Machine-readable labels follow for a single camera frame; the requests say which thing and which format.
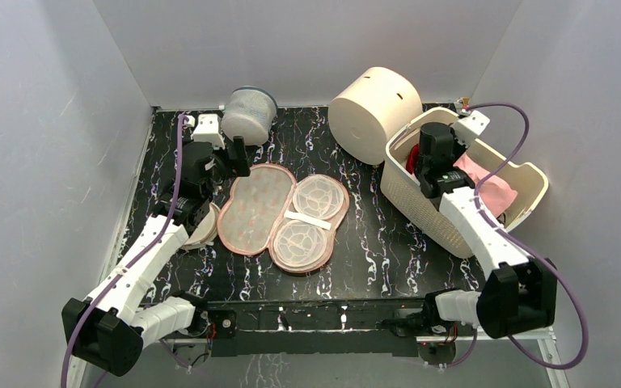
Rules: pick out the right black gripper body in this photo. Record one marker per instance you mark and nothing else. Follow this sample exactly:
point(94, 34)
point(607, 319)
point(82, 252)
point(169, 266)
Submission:
point(428, 162)

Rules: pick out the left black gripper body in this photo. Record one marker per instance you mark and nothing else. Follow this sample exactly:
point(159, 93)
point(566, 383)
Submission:
point(238, 166)

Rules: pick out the strawberry print mesh laundry bag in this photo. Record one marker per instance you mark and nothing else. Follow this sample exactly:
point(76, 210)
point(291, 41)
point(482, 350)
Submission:
point(295, 221)

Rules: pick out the pink bra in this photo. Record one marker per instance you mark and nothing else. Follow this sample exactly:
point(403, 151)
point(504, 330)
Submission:
point(496, 193)

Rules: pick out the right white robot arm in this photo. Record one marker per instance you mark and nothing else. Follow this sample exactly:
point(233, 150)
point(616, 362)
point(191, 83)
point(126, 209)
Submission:
point(520, 293)

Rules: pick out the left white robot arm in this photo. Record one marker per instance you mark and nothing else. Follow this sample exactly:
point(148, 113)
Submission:
point(107, 328)

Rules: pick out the cream perforated laundry basket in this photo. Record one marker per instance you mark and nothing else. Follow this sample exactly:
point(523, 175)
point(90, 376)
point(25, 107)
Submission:
point(403, 190)

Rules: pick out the red garment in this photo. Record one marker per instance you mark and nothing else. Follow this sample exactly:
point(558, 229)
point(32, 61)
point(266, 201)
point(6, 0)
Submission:
point(412, 160)

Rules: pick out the cream round tub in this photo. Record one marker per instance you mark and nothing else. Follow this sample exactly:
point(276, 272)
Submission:
point(370, 111)

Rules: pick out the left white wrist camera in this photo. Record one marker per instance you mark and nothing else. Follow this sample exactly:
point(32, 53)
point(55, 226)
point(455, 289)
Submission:
point(206, 128)

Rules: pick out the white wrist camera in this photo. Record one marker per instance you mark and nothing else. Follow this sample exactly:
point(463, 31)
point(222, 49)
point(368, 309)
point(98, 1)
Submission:
point(206, 128)
point(469, 127)

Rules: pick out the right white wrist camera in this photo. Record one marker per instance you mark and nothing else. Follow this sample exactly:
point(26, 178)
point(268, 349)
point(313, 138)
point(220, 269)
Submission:
point(469, 127)

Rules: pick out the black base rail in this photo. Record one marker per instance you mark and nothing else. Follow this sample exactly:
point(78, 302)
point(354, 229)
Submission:
point(395, 326)

